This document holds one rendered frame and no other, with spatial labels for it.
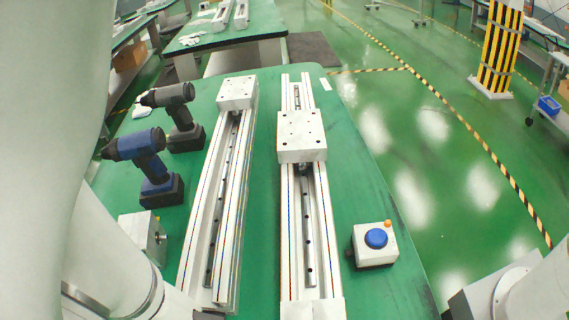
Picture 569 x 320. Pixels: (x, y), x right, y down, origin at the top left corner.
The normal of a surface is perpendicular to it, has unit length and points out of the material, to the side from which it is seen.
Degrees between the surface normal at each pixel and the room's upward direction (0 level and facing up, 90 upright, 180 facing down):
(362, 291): 0
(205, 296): 0
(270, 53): 90
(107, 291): 93
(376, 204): 0
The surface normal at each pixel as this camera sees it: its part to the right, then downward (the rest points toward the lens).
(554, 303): -0.86, 0.35
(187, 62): 0.11, 0.67
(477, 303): -0.02, -0.75
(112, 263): 0.98, 0.07
